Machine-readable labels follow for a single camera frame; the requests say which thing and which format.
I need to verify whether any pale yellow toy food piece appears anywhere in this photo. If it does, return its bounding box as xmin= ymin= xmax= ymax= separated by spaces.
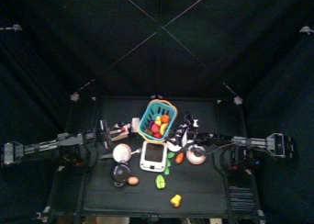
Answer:
xmin=158 ymin=122 xmax=171 ymax=136

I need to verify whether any white star shaped toy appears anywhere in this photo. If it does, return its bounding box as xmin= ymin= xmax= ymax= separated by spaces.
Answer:
xmin=190 ymin=117 xmax=202 ymax=129

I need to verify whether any orange toy carrot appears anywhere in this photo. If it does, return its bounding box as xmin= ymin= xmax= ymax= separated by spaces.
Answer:
xmin=174 ymin=151 xmax=188 ymax=165

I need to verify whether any white toy bowl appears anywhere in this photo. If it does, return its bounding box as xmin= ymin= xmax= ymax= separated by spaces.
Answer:
xmin=186 ymin=144 xmax=209 ymax=166

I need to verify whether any teal basket orange rim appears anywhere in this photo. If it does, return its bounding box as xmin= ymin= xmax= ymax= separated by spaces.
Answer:
xmin=138 ymin=98 xmax=180 ymax=143

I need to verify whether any white toy induction stove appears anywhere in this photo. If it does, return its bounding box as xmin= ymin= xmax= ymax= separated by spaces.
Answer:
xmin=139 ymin=140 xmax=170 ymax=173

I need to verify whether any green toy starfruit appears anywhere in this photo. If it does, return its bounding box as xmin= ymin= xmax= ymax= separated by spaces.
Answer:
xmin=155 ymin=174 xmax=167 ymax=190

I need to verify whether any yellow toy bell pepper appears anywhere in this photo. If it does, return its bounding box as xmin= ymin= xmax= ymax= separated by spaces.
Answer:
xmin=170 ymin=194 xmax=184 ymax=208

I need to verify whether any thin white cord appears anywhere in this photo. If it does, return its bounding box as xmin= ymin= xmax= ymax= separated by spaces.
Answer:
xmin=113 ymin=0 xmax=241 ymax=98
xmin=75 ymin=0 xmax=217 ymax=95

